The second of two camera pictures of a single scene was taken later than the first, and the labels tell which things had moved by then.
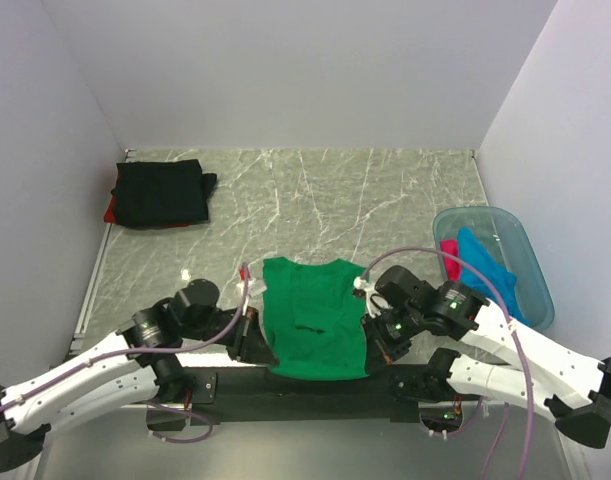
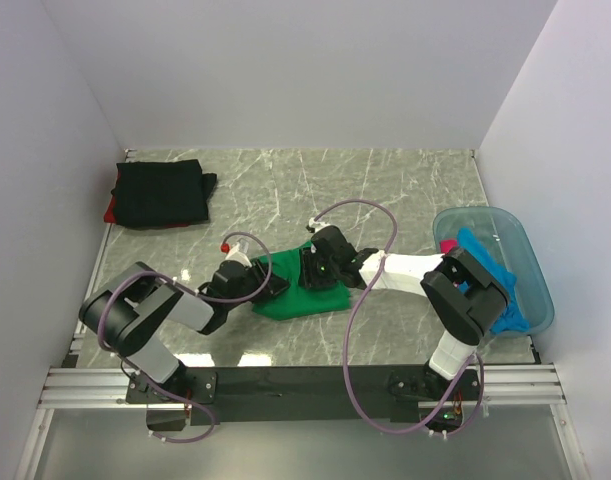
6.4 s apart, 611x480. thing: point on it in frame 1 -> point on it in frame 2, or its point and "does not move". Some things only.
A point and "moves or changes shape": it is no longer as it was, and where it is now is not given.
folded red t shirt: x=109 y=215 does not move
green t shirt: x=316 y=318 moves or changes shape
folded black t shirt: x=161 y=193 does not move
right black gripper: x=377 y=341 -> x=308 y=277
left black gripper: x=249 y=343 -> x=277 y=285
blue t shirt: x=478 y=252 does not move
